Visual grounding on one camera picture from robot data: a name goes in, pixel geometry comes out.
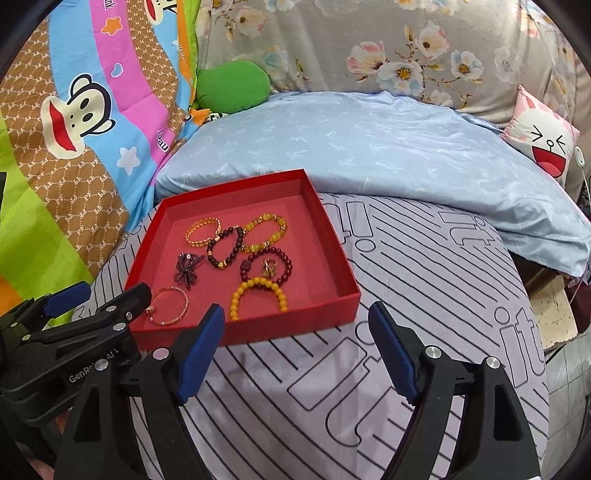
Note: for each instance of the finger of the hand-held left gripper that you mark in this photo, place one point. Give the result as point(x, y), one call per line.
point(69, 297)
point(129, 302)

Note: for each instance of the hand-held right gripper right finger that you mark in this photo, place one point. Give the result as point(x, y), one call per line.
point(392, 346)

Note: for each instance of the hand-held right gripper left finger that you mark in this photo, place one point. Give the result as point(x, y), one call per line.
point(198, 350)

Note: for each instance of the thin gold bangle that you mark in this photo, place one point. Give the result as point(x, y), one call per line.
point(148, 310)

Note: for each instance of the red cardboard box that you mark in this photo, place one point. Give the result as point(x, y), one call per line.
point(295, 207)

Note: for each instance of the colourful cartoon printed blanket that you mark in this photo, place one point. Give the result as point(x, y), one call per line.
point(92, 184)

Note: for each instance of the worn white furniture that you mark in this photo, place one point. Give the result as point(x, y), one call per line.
point(554, 314)

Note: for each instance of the light blue pillow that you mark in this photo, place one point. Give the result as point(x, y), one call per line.
point(369, 138)

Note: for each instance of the green plush cushion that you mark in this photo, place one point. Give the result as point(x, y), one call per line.
point(231, 87)

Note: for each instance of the pink cat face cushion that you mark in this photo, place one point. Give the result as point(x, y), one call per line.
point(545, 134)

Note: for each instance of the grey floral sheet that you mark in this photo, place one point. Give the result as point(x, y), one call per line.
point(346, 37)

